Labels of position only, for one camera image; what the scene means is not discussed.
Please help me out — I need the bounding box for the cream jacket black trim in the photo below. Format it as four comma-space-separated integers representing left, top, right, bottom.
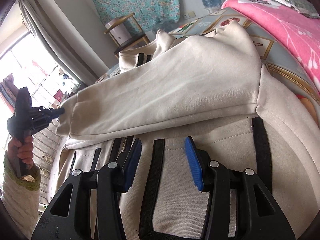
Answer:
57, 21, 319, 239

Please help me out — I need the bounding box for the person's left hand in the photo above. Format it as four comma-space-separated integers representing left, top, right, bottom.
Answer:
7, 135, 34, 171

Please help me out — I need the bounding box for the green white fluffy sleeve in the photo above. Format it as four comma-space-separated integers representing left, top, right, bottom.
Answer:
1, 154, 41, 239

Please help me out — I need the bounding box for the grey curtain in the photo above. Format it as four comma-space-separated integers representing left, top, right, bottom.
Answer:
18, 0, 108, 86

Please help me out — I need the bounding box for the wooden chair black seat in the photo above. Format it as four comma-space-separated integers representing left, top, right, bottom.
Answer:
104, 12, 150, 59

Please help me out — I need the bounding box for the pink floral blanket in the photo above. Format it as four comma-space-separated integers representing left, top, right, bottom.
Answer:
221, 0, 319, 88

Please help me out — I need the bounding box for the teal floral wall cloth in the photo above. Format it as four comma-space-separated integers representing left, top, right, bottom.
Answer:
92, 0, 180, 31

